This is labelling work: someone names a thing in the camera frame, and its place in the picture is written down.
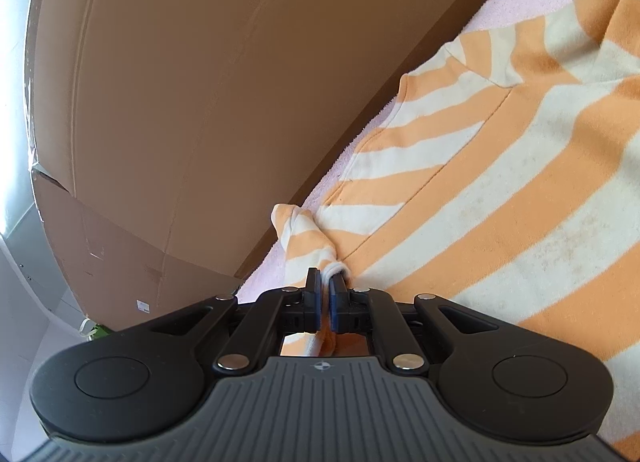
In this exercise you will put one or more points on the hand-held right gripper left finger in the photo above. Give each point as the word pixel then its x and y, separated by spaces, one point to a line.
pixel 319 312

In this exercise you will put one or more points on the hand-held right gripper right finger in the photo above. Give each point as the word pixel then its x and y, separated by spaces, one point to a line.
pixel 334 314

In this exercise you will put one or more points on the orange white striped shirt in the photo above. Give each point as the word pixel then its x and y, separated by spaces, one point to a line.
pixel 500 167

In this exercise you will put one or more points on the cardboard box with small label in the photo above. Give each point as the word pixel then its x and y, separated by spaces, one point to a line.
pixel 115 262

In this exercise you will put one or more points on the small green object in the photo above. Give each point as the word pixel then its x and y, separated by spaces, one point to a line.
pixel 95 331

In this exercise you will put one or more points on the large wide cardboard box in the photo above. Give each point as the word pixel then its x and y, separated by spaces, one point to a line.
pixel 225 92

